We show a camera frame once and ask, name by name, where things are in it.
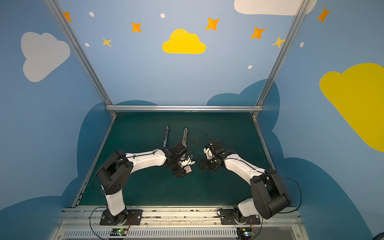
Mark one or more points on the aluminium front rail frame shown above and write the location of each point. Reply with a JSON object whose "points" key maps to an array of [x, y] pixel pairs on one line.
{"points": [[175, 223]]}

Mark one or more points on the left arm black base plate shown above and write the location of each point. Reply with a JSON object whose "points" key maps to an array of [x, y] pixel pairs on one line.
{"points": [[125, 218]]}

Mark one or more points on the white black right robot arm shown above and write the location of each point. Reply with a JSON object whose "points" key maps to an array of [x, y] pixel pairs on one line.
{"points": [[269, 195]]}

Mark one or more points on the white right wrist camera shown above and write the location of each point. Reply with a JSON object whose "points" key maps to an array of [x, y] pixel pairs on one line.
{"points": [[208, 153]]}

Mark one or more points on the aluminium back crossbar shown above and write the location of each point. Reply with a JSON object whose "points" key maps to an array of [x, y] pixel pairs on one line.
{"points": [[146, 108]]}

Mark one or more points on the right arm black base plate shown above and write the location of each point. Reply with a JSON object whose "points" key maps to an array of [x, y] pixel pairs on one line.
{"points": [[234, 217]]}

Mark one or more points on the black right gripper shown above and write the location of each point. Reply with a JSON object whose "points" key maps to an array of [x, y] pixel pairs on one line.
{"points": [[205, 165]]}

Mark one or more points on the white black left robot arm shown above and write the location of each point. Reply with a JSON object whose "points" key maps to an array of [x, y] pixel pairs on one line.
{"points": [[117, 169]]}

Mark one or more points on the right aluminium frame post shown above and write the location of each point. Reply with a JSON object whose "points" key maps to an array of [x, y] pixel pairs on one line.
{"points": [[291, 34]]}

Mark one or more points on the green circuit board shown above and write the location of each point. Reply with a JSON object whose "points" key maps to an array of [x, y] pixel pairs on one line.
{"points": [[244, 234], [119, 232]]}

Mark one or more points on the aluminium frame post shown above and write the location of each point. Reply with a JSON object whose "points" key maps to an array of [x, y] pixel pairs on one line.
{"points": [[57, 12], [291, 34]]}

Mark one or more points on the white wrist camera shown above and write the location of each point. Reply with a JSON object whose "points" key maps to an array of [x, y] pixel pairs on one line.
{"points": [[208, 153], [188, 161]]}

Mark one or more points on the right green circuit board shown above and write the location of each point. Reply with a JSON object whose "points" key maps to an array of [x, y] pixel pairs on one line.
{"points": [[244, 234]]}

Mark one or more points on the left aluminium frame post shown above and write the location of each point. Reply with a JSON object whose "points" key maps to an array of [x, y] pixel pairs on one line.
{"points": [[57, 12]]}

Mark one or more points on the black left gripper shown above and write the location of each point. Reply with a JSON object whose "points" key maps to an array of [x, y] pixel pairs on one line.
{"points": [[179, 169]]}

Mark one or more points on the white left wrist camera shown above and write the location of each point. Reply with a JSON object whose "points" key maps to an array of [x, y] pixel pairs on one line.
{"points": [[188, 161]]}

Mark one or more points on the beige black stapler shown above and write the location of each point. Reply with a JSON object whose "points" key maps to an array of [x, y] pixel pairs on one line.
{"points": [[185, 137]]}

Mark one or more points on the red white staple box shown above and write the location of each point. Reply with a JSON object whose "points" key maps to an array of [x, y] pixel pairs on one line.
{"points": [[187, 169]]}

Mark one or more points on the left green circuit board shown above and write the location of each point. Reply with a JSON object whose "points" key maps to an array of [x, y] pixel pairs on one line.
{"points": [[119, 232]]}

